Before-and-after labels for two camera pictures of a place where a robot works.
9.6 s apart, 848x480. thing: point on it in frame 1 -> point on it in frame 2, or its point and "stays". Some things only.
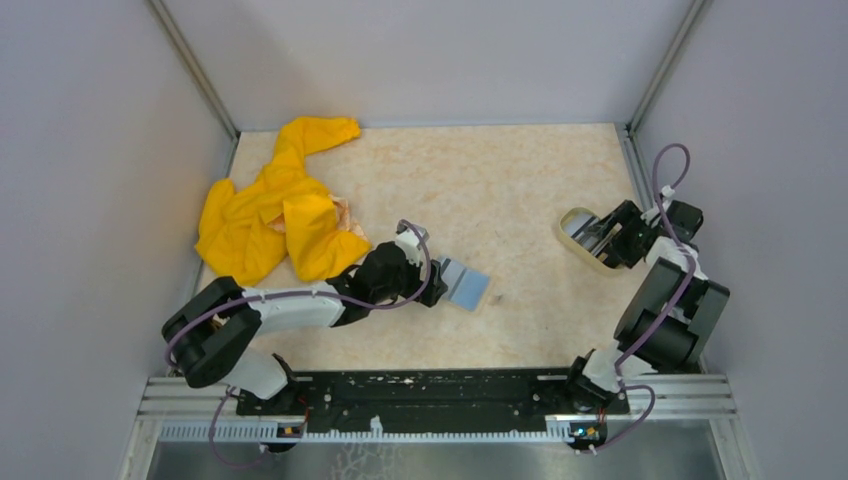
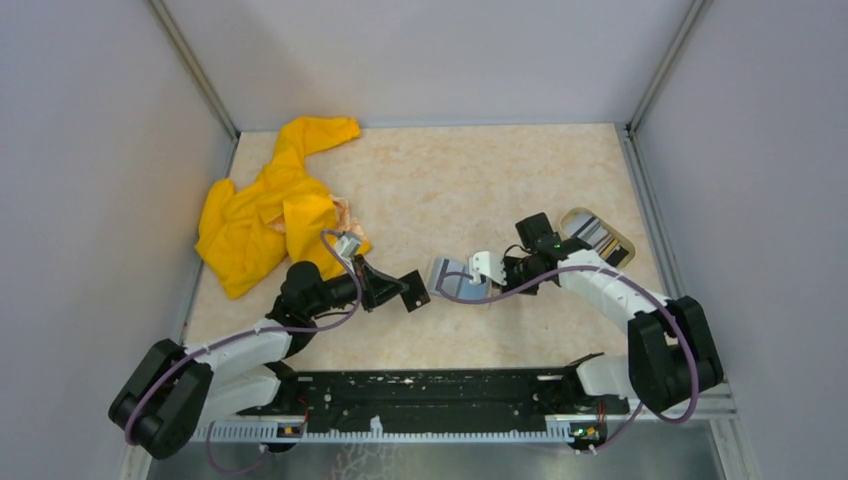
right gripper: [629, 216] -> [509, 260]
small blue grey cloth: [464, 286] stays
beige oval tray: [577, 227] stays
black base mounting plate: [432, 397] stays
